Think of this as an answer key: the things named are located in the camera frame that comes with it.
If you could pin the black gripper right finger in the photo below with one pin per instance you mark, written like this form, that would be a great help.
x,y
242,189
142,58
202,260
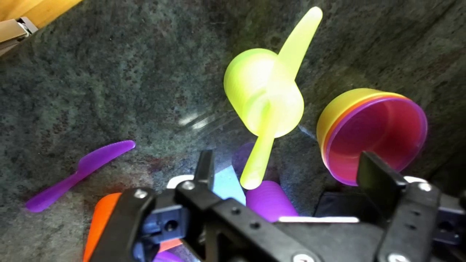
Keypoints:
x,y
413,219

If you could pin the purple plastic cup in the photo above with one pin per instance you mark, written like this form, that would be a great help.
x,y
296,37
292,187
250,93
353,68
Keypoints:
x,y
270,200

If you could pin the yellow plastic bowl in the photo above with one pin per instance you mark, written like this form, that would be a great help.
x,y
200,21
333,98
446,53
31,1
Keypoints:
x,y
340,110

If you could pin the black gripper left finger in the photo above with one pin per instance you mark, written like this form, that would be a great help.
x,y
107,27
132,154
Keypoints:
x,y
242,224

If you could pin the orange plastic cup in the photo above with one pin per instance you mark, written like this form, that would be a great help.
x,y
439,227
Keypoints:
x,y
100,224

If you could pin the yellow-green plastic cup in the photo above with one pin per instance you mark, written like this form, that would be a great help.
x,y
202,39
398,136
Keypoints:
x,y
263,93

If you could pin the pink plastic bowl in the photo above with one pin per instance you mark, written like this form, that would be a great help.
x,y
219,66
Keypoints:
x,y
384,136

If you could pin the yellow-green plastic spoon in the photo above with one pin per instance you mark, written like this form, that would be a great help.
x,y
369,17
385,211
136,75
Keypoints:
x,y
292,49

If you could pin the purple plastic spoon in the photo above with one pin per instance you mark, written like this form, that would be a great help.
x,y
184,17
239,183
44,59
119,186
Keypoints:
x,y
88,168

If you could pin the blue plastic cup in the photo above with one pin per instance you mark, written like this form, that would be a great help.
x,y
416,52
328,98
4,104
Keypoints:
x,y
228,186

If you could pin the wooden knife block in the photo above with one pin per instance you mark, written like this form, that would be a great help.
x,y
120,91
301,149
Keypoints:
x,y
30,17

